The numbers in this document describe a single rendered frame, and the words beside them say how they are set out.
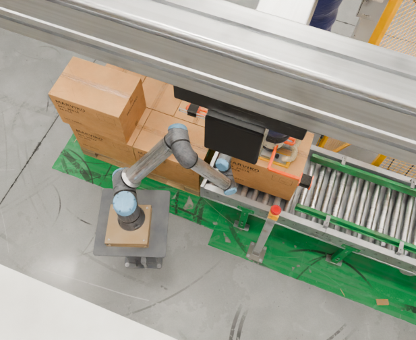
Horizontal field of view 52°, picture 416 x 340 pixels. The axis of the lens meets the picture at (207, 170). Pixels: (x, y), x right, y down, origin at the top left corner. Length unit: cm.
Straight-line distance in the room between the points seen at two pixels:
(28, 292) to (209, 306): 326
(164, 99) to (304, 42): 326
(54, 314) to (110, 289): 333
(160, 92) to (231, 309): 196
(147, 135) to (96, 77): 62
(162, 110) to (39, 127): 139
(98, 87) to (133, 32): 284
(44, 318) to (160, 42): 38
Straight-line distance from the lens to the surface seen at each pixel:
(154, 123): 367
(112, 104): 333
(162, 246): 300
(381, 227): 353
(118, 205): 277
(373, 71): 58
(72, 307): 42
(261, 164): 303
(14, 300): 44
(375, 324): 392
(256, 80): 59
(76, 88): 348
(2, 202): 429
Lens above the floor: 362
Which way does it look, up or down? 64 degrees down
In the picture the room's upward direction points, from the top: 3 degrees clockwise
